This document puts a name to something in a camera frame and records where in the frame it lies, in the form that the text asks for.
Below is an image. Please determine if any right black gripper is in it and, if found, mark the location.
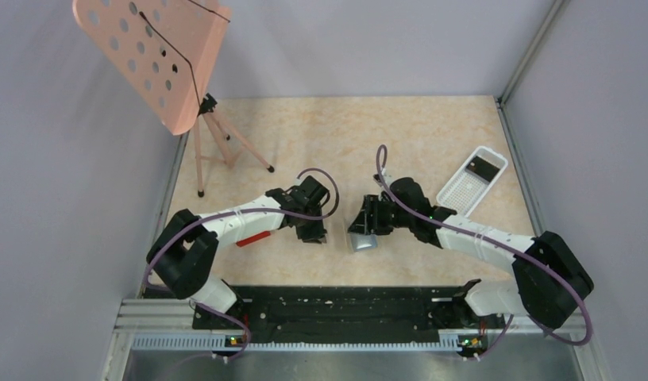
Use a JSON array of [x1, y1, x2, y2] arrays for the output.
[[349, 194, 414, 236]]

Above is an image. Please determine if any silver blue credit card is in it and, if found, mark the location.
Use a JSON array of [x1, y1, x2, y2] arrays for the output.
[[349, 233, 378, 252]]

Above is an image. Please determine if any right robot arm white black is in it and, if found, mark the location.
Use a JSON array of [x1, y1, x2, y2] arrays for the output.
[[347, 177, 594, 329]]

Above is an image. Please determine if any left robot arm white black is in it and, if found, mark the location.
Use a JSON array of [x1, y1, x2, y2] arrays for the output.
[[146, 175, 331, 328]]

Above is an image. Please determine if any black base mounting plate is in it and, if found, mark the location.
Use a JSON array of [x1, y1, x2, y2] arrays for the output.
[[145, 284, 530, 345]]

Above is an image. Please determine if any white perforated plastic basket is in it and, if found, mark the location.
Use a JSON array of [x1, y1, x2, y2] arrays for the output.
[[436, 146, 509, 217]]

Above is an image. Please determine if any black item in basket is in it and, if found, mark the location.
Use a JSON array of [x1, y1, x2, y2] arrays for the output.
[[466, 156, 500, 183]]

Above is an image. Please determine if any pink perforated music stand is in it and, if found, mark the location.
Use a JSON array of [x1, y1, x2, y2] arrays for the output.
[[72, 0, 275, 197]]

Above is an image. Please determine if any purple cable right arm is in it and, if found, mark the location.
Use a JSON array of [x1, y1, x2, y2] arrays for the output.
[[375, 144, 594, 364]]

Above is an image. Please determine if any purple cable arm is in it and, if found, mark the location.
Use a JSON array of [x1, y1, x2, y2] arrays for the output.
[[142, 167, 341, 364], [375, 144, 594, 364]]

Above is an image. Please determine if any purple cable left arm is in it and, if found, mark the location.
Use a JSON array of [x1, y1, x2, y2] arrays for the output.
[[142, 167, 341, 364]]

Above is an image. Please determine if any aluminium side rail left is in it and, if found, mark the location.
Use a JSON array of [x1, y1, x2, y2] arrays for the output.
[[137, 131, 191, 298]]

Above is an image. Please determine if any aluminium frame rail front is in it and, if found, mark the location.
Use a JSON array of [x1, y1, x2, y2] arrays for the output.
[[113, 298, 588, 364]]

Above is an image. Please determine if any black cable on stand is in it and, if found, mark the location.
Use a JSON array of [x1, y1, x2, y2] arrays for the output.
[[138, 0, 232, 106]]

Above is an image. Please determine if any aluminium corner post right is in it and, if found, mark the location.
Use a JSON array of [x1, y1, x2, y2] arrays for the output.
[[497, 0, 570, 109]]

